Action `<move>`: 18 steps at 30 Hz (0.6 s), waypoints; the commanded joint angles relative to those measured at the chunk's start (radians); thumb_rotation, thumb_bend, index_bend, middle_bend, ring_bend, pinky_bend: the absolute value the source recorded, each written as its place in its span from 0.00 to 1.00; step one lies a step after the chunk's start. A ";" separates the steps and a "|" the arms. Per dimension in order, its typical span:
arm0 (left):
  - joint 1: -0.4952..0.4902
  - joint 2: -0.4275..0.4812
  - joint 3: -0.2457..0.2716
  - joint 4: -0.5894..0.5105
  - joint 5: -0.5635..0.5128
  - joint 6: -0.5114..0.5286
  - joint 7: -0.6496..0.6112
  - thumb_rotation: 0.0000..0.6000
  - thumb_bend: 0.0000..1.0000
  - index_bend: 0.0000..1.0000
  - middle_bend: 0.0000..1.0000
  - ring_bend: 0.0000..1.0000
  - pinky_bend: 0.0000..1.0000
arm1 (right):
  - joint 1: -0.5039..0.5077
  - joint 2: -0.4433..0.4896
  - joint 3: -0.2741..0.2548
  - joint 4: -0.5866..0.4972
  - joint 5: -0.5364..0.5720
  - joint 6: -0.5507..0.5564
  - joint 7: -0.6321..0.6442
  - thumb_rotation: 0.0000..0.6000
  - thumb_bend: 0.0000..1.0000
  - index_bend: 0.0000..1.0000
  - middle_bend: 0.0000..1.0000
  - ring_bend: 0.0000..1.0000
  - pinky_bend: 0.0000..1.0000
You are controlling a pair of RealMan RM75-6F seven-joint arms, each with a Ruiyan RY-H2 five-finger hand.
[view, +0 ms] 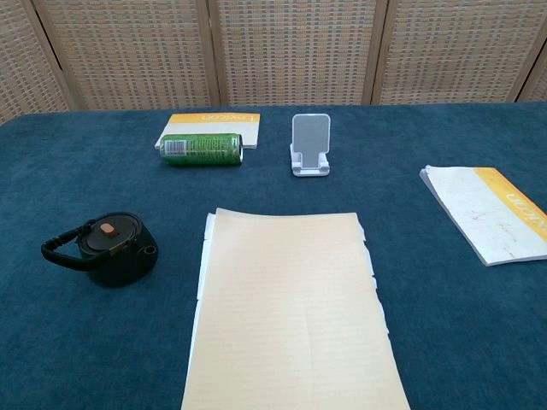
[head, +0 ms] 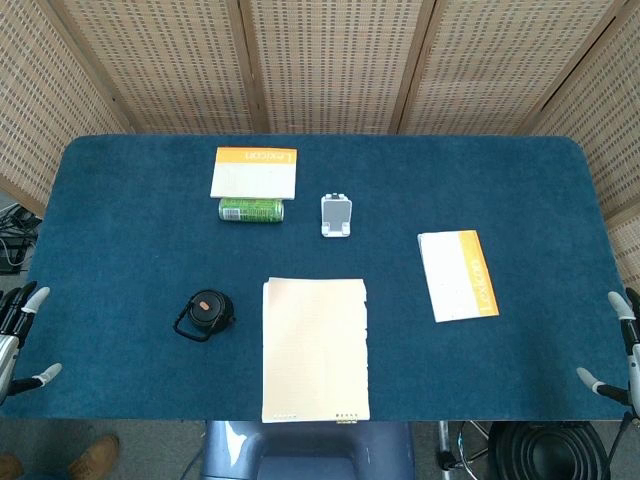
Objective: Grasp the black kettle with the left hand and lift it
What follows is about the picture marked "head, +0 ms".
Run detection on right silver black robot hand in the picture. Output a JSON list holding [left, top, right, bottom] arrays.
[[576, 286, 640, 417]]

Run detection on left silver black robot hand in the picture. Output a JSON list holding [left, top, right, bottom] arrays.
[[0, 280, 64, 407]]

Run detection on black round container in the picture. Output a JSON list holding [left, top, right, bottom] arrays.
[[172, 289, 237, 344]]

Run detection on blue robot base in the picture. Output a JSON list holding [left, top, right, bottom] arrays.
[[198, 421, 417, 480]]

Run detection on brown leather shoe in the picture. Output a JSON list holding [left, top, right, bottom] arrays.
[[0, 452, 25, 480], [66, 434, 121, 480]]

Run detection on blue felt table cover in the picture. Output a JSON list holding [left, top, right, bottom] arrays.
[[0, 133, 640, 423]]

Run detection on red-scribbled orange white Lexicon notebook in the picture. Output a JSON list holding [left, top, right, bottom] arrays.
[[416, 229, 501, 324]]

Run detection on metal stand leg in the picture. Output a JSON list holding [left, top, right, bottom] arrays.
[[436, 421, 453, 472]]

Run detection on woven bamboo screen panel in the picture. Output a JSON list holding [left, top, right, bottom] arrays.
[[528, 0, 640, 294], [48, 0, 257, 135], [238, 0, 437, 136], [397, 0, 632, 136], [0, 0, 127, 217]]

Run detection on green drink can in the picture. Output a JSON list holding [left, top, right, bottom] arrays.
[[217, 197, 286, 226]]

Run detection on clean orange white Lexicon notebook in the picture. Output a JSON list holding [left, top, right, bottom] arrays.
[[209, 145, 299, 202]]

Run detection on cream lined paper pad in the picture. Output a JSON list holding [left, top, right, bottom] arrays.
[[260, 277, 373, 426]]

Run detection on white grey phone stand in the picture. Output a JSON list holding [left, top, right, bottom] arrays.
[[319, 191, 354, 240]]

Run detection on thin black cable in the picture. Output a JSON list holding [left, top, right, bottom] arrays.
[[602, 411, 634, 480]]

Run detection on tangled black cables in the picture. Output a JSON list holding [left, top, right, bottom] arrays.
[[0, 198, 43, 275]]

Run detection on coiled black hose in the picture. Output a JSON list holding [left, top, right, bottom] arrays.
[[486, 421, 615, 480]]

